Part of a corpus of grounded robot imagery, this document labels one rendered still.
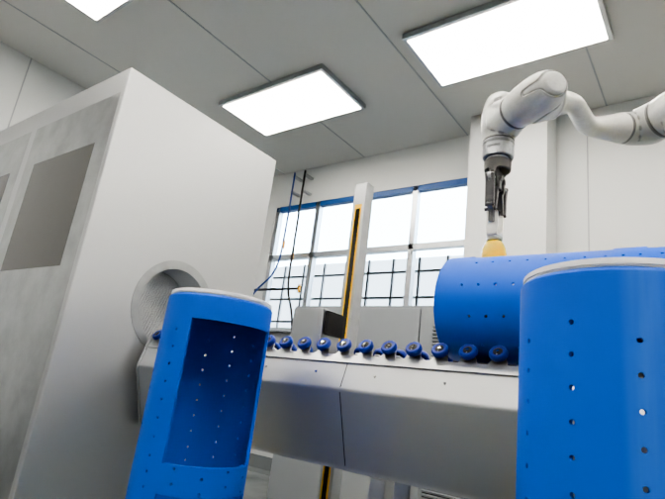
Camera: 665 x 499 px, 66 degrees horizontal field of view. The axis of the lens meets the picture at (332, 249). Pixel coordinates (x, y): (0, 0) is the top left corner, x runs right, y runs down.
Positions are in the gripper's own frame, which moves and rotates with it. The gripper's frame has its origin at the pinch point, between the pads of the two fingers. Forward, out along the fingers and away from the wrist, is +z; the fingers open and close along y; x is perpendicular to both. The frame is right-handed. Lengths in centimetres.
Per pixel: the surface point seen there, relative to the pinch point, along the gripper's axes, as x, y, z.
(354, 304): -66, -31, 16
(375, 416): -25, 12, 55
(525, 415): 25, 55, 50
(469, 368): -0.5, 11.6, 40.7
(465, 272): -2.6, 12.4, 16.9
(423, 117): -157, -237, -207
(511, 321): 9.4, 12.9, 29.2
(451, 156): -147, -284, -187
